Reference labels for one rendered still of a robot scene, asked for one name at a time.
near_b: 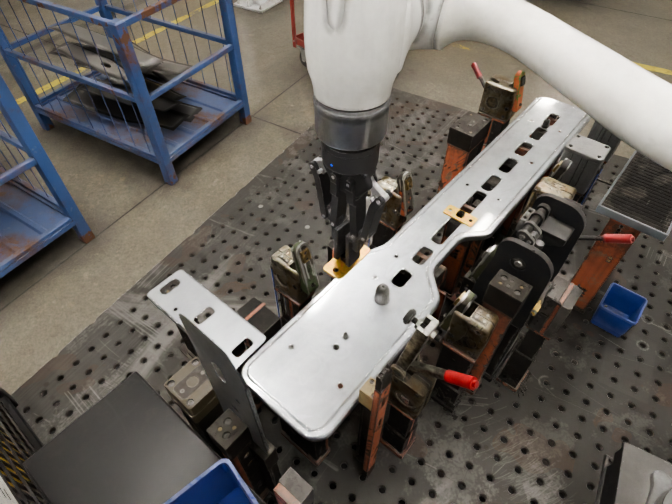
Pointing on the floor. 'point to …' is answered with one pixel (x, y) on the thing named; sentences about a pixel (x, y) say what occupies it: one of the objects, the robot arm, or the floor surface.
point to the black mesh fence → (17, 448)
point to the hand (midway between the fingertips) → (347, 243)
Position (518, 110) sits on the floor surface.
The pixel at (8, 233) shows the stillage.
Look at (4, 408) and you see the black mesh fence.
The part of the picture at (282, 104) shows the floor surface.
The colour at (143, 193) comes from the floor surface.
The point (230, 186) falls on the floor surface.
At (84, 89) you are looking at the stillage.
